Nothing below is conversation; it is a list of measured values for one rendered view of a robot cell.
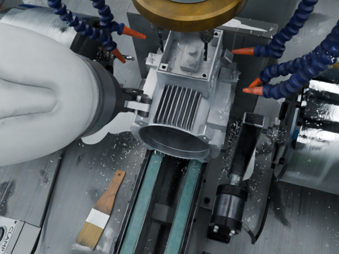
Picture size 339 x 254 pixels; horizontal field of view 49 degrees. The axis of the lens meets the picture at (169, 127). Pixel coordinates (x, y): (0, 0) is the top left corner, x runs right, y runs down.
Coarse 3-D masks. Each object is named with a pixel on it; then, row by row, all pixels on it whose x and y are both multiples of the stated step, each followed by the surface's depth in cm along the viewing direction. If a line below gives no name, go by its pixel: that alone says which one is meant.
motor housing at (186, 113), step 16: (160, 96) 71; (176, 96) 71; (192, 96) 72; (224, 96) 75; (160, 112) 69; (176, 112) 70; (192, 112) 71; (208, 112) 73; (144, 128) 80; (160, 128) 84; (176, 128) 69; (192, 128) 69; (160, 144) 83; (176, 144) 84; (192, 144) 83; (208, 144) 72
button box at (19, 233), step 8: (0, 216) 69; (0, 224) 67; (8, 224) 66; (16, 224) 64; (24, 224) 65; (32, 224) 67; (8, 232) 64; (16, 232) 64; (24, 232) 65; (32, 232) 66; (8, 240) 63; (16, 240) 64; (24, 240) 65; (32, 240) 66; (0, 248) 64; (8, 248) 63; (16, 248) 64; (24, 248) 65; (32, 248) 66
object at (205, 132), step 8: (224, 56) 76; (232, 56) 77; (224, 64) 78; (136, 120) 72; (144, 120) 71; (200, 128) 70; (208, 128) 69; (200, 136) 69; (208, 136) 69; (144, 144) 82; (200, 160) 81; (208, 160) 80
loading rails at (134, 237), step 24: (144, 168) 84; (192, 168) 84; (144, 192) 82; (192, 192) 82; (144, 216) 80; (168, 216) 87; (192, 216) 79; (120, 240) 77; (144, 240) 86; (168, 240) 78
